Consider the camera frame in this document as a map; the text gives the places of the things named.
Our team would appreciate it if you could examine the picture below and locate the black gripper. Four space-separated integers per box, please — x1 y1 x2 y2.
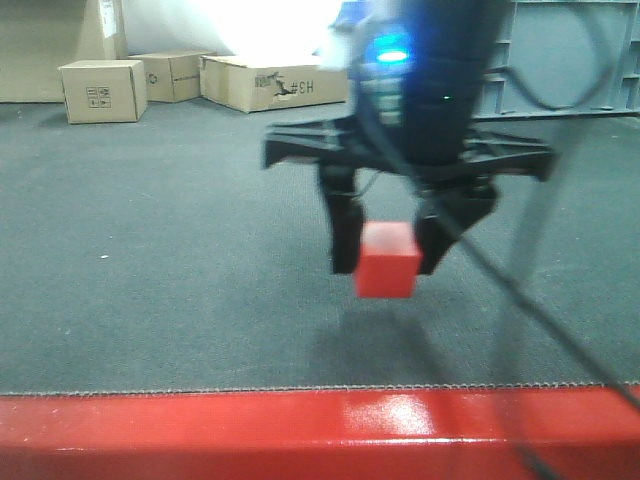
263 1 554 275

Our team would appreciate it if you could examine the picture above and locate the red magnetic cube block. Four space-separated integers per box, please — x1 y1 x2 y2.
353 221 423 299

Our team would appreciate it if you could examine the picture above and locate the large cardboard box H3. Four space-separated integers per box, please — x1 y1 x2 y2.
199 55 349 113

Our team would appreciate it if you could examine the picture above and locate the black woven table mat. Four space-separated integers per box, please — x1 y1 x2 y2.
1 99 639 394

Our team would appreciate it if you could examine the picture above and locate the middle cardboard box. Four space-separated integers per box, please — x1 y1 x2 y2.
128 50 216 103

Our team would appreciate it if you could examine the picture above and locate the small cardboard box left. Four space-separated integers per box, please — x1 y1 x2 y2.
58 60 148 124

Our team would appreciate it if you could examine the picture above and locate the tall cardboard sheet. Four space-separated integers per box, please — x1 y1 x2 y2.
1 1 128 103

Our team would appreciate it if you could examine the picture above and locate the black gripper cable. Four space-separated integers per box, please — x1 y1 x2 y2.
349 29 640 480

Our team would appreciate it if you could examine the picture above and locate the grey metal shelf frame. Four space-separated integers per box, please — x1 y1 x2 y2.
474 1 639 120

